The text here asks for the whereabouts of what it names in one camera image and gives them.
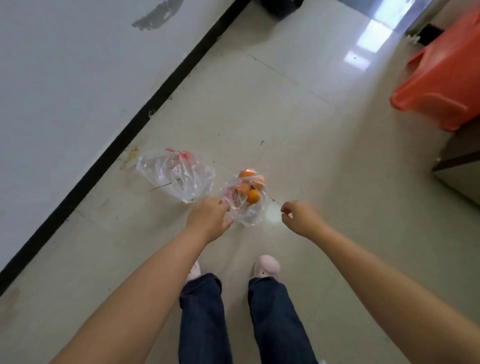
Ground small black object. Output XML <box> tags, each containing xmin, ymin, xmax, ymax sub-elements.
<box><xmin>415</xmin><ymin>23</ymin><xmax>446</xmax><ymax>47</ymax></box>

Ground dark blue jeans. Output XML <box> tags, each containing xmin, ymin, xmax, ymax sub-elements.
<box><xmin>178</xmin><ymin>273</ymin><xmax>319</xmax><ymax>364</ymax></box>

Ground person's right hand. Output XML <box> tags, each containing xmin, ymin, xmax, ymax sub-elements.
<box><xmin>280</xmin><ymin>201</ymin><xmax>328</xmax><ymax>241</ymax></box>

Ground person's right forearm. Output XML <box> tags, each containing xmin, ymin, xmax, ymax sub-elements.
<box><xmin>306</xmin><ymin>224</ymin><xmax>480</xmax><ymax>364</ymax></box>

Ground person's left hand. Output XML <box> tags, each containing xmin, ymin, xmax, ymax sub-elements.
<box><xmin>185</xmin><ymin>197</ymin><xmax>233</xmax><ymax>245</ymax></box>

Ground clear plastic bag red handles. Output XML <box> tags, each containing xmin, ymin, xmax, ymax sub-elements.
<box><xmin>136</xmin><ymin>148</ymin><xmax>217</xmax><ymax>204</ymax></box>

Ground pink right shoe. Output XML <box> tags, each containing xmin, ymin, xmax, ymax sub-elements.
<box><xmin>250</xmin><ymin>255</ymin><xmax>281</xmax><ymax>280</ymax></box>

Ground pink packet in bag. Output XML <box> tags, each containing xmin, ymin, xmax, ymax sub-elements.
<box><xmin>224</xmin><ymin>187</ymin><xmax>241</xmax><ymax>209</ymax></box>

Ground pink shoe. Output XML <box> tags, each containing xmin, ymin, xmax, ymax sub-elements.
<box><xmin>250</xmin><ymin>255</ymin><xmax>281</xmax><ymax>280</ymax></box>
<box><xmin>186</xmin><ymin>260</ymin><xmax>202</xmax><ymax>284</ymax></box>

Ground person's left forearm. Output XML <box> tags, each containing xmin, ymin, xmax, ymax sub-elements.
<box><xmin>50</xmin><ymin>224</ymin><xmax>209</xmax><ymax>364</ymax></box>

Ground pink left shoe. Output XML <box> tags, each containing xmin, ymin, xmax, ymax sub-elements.
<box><xmin>186</xmin><ymin>260</ymin><xmax>202</xmax><ymax>284</ymax></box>

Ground wooden cabinet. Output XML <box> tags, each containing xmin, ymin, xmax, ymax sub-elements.
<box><xmin>431</xmin><ymin>115</ymin><xmax>480</xmax><ymax>206</ymax></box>

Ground black bin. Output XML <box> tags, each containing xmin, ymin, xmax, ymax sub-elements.
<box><xmin>259</xmin><ymin>0</ymin><xmax>305</xmax><ymax>20</ymax></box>

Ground clear plastic bag with fruit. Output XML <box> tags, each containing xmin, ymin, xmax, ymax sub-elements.
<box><xmin>220</xmin><ymin>169</ymin><xmax>268</xmax><ymax>228</ymax></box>

